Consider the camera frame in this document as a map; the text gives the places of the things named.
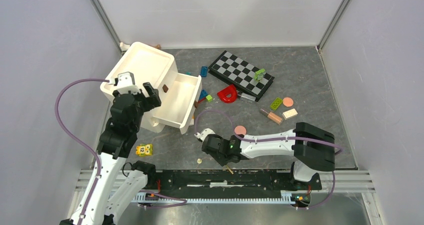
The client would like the small blue lego brick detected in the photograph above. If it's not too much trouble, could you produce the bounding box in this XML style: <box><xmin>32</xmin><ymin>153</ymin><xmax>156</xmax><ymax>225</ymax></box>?
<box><xmin>200</xmin><ymin>66</ymin><xmax>208</xmax><ymax>78</ymax></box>

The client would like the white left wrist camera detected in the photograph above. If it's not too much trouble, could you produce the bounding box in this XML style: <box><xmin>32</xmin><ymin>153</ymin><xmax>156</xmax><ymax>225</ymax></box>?
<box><xmin>109</xmin><ymin>71</ymin><xmax>140</xmax><ymax>95</ymax></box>

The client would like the small green cube block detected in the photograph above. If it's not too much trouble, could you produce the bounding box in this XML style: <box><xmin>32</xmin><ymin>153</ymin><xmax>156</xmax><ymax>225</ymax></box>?
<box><xmin>205</xmin><ymin>95</ymin><xmax>213</xmax><ymax>102</ymax></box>

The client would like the white block by wall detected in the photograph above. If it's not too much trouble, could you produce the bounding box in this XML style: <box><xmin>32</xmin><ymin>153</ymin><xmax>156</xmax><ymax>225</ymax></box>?
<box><xmin>119</xmin><ymin>42</ymin><xmax>131</xmax><ymax>52</ymax></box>

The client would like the small pink round puff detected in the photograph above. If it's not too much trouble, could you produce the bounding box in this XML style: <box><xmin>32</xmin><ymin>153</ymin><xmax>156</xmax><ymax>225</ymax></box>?
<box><xmin>282</xmin><ymin>97</ymin><xmax>294</xmax><ymax>107</ymax></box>

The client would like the red lego arch piece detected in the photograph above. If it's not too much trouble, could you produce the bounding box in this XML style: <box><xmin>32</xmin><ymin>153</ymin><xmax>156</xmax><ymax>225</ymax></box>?
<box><xmin>217</xmin><ymin>84</ymin><xmax>238</xmax><ymax>104</ymax></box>

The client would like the yellow owl number block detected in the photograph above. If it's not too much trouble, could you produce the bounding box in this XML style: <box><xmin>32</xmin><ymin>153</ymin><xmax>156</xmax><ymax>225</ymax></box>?
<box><xmin>135</xmin><ymin>144</ymin><xmax>153</xmax><ymax>157</ymax></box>

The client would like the white drawer organizer box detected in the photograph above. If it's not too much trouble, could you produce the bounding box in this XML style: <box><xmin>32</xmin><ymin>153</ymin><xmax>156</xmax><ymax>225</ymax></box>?
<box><xmin>100</xmin><ymin>42</ymin><xmax>202</xmax><ymax>134</ymax></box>

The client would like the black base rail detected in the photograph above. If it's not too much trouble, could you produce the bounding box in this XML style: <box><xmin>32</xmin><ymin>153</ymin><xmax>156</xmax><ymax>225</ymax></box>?
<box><xmin>145</xmin><ymin>169</ymin><xmax>323</xmax><ymax>200</ymax></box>

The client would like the clear vial black cap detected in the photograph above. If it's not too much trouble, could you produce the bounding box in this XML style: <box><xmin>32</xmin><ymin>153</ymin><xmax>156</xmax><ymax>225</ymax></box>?
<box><xmin>237</xmin><ymin>92</ymin><xmax>256</xmax><ymax>102</ymax></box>

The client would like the concealer tube grey cap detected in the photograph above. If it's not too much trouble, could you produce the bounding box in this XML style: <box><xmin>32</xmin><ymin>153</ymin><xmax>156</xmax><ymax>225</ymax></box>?
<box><xmin>259</xmin><ymin>108</ymin><xmax>284</xmax><ymax>125</ymax></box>

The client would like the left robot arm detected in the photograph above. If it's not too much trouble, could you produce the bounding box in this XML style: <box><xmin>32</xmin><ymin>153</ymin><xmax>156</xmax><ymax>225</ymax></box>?
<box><xmin>55</xmin><ymin>80</ymin><xmax>161</xmax><ymax>225</ymax></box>

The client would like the green lego brick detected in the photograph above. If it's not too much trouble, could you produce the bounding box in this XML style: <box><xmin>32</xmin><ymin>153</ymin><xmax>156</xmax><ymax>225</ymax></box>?
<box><xmin>269</xmin><ymin>97</ymin><xmax>283</xmax><ymax>111</ymax></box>

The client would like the blue red lego stack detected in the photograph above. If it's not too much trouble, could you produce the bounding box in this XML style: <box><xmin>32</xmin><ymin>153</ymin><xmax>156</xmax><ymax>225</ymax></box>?
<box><xmin>198</xmin><ymin>89</ymin><xmax>209</xmax><ymax>103</ymax></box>

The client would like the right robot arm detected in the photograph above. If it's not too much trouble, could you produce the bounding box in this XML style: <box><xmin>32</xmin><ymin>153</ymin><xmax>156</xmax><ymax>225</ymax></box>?
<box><xmin>195</xmin><ymin>122</ymin><xmax>340</xmax><ymax>189</ymax></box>

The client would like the cream lego brick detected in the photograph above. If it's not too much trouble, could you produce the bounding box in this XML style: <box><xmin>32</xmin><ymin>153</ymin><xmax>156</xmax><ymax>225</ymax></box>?
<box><xmin>282</xmin><ymin>108</ymin><xmax>298</xmax><ymax>120</ymax></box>

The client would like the green lego plate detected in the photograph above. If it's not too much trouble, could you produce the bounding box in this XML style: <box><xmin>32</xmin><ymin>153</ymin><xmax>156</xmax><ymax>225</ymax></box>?
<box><xmin>254</xmin><ymin>68</ymin><xmax>266</xmax><ymax>82</ymax></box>

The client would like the black grey checkerboard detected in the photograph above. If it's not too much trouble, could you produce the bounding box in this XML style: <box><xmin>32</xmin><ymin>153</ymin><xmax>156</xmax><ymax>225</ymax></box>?
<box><xmin>208</xmin><ymin>50</ymin><xmax>275</xmax><ymax>102</ymax></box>

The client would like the pink round powder puff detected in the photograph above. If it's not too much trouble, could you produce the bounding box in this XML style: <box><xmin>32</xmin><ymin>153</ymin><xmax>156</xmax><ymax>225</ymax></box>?
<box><xmin>234</xmin><ymin>125</ymin><xmax>247</xmax><ymax>136</ymax></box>

